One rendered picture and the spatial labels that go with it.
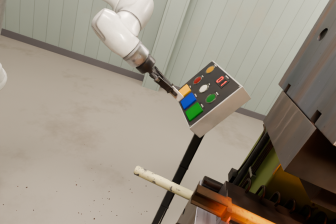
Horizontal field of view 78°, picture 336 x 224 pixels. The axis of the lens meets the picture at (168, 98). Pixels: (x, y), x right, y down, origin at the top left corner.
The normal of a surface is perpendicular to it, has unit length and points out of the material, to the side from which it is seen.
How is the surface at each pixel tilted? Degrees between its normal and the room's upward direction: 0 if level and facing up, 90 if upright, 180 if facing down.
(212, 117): 90
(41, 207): 0
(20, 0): 90
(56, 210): 0
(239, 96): 90
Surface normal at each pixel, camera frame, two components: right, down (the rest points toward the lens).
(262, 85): -0.03, 0.41
